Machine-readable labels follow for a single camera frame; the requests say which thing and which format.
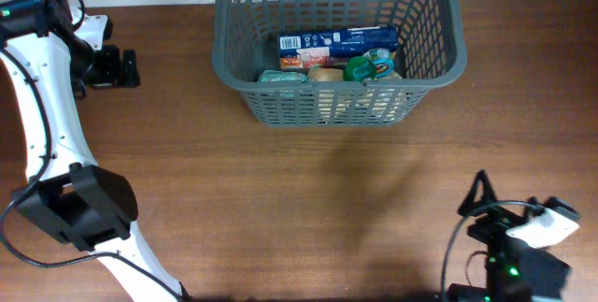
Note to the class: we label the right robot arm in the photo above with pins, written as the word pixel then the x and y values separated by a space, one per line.
pixel 513 273

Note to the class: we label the teal wipes packet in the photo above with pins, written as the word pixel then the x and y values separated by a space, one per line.
pixel 269 76

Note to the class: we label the blue pasta box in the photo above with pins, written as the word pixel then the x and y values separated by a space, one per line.
pixel 302 50

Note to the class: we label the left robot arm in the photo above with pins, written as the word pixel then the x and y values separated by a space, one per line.
pixel 54 52

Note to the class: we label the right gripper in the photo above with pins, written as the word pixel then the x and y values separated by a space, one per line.
pixel 503 221

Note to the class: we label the grey plastic shopping basket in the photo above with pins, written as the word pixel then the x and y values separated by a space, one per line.
pixel 431 54

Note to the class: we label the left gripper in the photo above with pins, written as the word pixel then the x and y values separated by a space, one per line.
pixel 111 75

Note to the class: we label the silver tin can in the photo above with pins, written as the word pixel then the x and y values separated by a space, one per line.
pixel 383 60

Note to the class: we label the green lid jar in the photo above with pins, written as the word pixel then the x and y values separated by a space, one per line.
pixel 359 68

